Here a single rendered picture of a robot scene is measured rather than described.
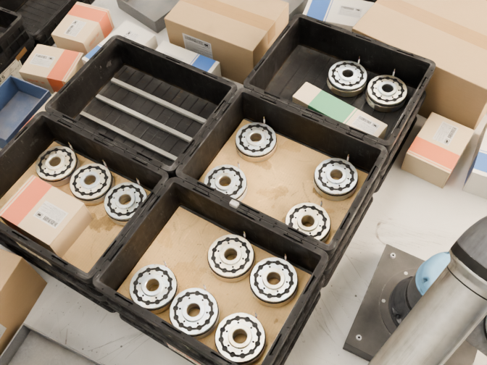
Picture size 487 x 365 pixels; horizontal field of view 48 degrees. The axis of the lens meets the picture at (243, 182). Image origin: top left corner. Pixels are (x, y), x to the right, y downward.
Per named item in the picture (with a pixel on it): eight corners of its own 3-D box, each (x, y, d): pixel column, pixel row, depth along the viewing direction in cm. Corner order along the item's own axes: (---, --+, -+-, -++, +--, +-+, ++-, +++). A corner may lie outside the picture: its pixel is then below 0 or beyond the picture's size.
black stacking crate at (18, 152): (179, 200, 135) (171, 175, 126) (103, 301, 123) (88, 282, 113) (57, 137, 148) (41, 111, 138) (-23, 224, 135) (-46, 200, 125)
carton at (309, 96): (291, 111, 145) (292, 95, 140) (305, 96, 148) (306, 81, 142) (370, 156, 137) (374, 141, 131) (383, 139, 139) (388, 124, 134)
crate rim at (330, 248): (388, 154, 127) (390, 148, 125) (330, 258, 115) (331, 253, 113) (240, 91, 140) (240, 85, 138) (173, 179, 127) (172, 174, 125)
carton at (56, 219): (93, 219, 132) (84, 203, 125) (60, 259, 126) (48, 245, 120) (43, 190, 137) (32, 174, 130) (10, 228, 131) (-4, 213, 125)
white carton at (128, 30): (117, 95, 169) (109, 75, 161) (90, 79, 173) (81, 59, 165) (160, 56, 177) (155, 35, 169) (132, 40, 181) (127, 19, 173)
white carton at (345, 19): (300, 38, 177) (301, 16, 169) (310, 13, 183) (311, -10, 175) (361, 51, 173) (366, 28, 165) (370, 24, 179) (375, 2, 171)
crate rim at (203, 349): (330, 258, 115) (331, 253, 113) (258, 389, 102) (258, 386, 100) (173, 179, 127) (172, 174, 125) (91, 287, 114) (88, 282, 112)
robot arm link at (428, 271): (426, 258, 119) (446, 233, 107) (481, 298, 115) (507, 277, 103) (394, 298, 115) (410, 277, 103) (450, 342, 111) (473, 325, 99)
